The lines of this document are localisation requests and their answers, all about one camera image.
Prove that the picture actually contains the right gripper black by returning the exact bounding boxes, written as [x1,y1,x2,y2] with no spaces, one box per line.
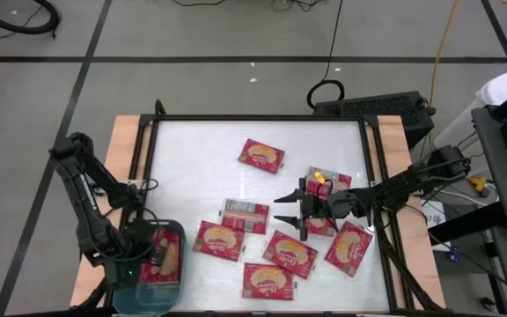
[273,177,360,242]

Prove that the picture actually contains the teal plastic basket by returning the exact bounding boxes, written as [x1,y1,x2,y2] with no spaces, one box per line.
[112,218,187,316]

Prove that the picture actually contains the black perforated equipment case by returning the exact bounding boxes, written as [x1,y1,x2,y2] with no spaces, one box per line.
[313,91,436,150]

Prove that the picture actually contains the white paper sheet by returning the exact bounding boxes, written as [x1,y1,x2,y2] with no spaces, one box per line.
[420,200,452,252]

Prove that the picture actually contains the black desk leg bar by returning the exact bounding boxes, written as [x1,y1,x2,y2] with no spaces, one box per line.
[429,200,507,243]

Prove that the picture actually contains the yellow plug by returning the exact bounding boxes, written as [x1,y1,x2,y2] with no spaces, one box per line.
[467,174,491,198]

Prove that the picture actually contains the black side desk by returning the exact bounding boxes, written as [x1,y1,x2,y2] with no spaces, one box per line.
[471,105,507,234]

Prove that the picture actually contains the white bin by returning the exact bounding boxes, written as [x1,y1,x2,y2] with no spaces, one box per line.
[433,71,507,177]

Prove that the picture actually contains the black cable bundle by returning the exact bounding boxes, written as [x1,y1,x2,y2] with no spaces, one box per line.
[372,206,442,312]

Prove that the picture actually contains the black hanging cable with loop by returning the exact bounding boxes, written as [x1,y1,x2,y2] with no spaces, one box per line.
[305,0,346,112]

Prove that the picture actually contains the tangled black cables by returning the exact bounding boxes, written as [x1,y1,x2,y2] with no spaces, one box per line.
[270,0,329,13]

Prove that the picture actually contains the yellow extension cable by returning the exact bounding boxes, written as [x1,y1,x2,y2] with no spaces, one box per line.
[427,0,461,153]

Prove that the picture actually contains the thin black floor cable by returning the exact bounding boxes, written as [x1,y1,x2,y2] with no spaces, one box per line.
[169,0,229,8]

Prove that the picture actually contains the thick black hose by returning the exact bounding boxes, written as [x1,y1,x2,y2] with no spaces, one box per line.
[0,0,62,40]

